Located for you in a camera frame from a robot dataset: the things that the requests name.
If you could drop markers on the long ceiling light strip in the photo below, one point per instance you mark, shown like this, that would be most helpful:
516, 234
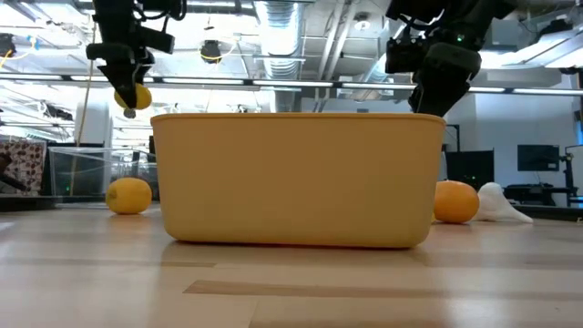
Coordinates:
296, 83

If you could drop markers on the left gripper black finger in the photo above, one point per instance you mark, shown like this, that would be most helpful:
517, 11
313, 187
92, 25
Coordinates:
127, 86

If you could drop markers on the yellow lemon toy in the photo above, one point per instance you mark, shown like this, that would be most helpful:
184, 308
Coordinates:
143, 98

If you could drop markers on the orange plastic basket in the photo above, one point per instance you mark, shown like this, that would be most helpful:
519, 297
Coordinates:
296, 182

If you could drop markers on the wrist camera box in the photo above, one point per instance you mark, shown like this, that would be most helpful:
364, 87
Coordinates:
403, 54
159, 41

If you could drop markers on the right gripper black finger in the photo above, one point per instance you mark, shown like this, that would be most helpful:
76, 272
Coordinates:
430, 102

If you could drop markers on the black desk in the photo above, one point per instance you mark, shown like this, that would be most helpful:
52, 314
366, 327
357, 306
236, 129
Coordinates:
533, 191

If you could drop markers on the black aluminium table frame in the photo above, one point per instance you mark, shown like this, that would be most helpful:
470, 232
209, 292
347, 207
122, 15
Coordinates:
27, 203

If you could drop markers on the patterned board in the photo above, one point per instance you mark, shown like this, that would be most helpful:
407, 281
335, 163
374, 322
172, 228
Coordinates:
27, 164

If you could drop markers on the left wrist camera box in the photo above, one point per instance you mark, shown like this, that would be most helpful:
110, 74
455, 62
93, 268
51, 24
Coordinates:
159, 41

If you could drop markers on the yellow-orange lemon toy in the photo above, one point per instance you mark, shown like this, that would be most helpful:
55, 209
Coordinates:
129, 196

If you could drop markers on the small dark round fixture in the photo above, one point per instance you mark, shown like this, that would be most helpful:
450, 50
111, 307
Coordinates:
129, 114

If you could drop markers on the white garlic bulb toy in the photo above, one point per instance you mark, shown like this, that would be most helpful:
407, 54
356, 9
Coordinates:
494, 202

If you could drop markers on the black cabinet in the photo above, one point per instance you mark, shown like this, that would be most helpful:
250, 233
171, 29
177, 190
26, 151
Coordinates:
469, 168

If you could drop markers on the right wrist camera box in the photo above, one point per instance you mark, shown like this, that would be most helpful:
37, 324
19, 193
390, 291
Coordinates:
403, 54

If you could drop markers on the wall-mounted black monitor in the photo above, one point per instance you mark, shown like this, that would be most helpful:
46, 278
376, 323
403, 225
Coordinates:
537, 157

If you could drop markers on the black round ceiling device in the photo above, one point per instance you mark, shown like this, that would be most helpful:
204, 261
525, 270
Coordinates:
211, 51

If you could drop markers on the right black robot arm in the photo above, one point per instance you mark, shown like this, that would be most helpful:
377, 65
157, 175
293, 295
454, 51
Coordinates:
478, 13

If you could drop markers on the orange citrus fruit toy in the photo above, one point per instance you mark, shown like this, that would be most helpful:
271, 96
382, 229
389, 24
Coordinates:
455, 202

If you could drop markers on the silver ceiling duct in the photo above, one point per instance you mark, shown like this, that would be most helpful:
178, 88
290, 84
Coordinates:
279, 41

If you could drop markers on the clear plastic bin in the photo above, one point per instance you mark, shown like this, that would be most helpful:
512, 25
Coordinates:
82, 168

